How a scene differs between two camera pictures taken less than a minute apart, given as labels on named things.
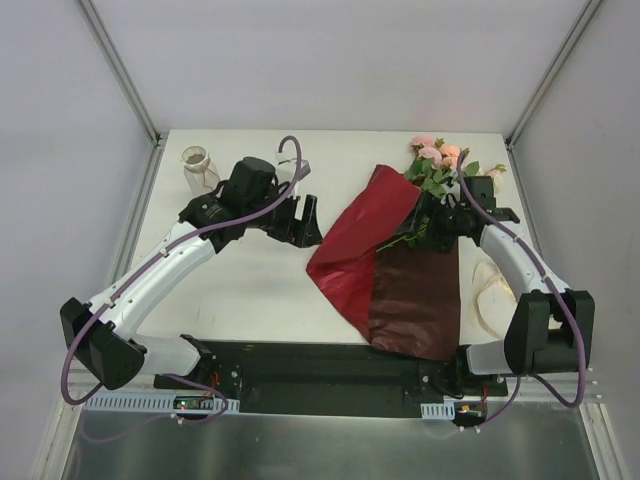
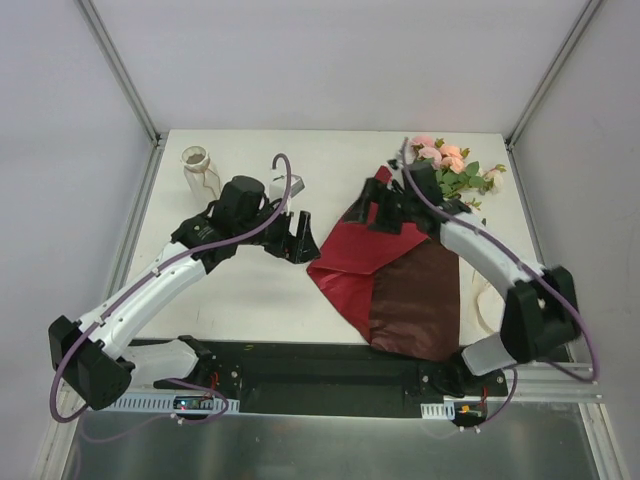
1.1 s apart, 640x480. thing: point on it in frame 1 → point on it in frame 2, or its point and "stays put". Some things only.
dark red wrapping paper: x=404 y=297 stays put
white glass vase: x=199 y=171 stays put
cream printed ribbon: x=494 y=296 stays put
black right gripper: x=436 y=226 → x=388 y=209
